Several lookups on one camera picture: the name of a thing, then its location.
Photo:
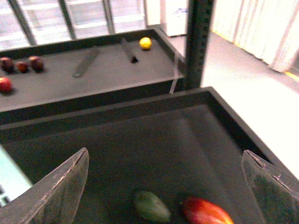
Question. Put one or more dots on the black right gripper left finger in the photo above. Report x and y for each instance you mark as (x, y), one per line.
(55, 198)

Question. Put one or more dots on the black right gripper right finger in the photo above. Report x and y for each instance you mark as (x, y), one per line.
(275, 191)

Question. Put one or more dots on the red apple in far tray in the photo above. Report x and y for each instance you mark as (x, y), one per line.
(5, 85)

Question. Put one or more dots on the red yellow mango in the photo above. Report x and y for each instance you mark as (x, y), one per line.
(200, 211)

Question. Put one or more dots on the green avocado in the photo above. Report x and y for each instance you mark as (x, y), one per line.
(151, 207)

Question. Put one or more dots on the near black display tray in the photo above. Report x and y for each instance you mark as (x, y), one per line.
(187, 143)

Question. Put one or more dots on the black display tray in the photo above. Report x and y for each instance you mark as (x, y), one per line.
(109, 79)
(187, 143)

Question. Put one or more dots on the far black display tray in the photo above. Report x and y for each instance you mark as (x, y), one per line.
(109, 79)

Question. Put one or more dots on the flat black divider strip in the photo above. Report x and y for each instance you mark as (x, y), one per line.
(84, 64)

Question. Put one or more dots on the dark maroon fruit right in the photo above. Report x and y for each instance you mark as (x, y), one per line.
(36, 63)

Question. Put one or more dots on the small red brown fruit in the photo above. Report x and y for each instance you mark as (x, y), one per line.
(22, 66)

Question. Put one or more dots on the dark red fruit back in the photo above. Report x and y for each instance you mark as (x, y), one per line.
(7, 64)

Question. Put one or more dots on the triangular black divider bar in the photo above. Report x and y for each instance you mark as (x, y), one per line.
(128, 51)

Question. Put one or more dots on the white vertical blinds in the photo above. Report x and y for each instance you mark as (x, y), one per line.
(267, 29)

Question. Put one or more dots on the glass door refrigerator row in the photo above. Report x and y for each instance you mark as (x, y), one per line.
(35, 22)

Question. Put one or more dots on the yellow lemon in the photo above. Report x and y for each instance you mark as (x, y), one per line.
(145, 43)

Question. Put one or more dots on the white blue chest freezer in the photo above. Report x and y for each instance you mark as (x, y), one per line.
(173, 17)

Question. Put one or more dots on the black perforated shelf post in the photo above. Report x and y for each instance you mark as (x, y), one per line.
(198, 27)

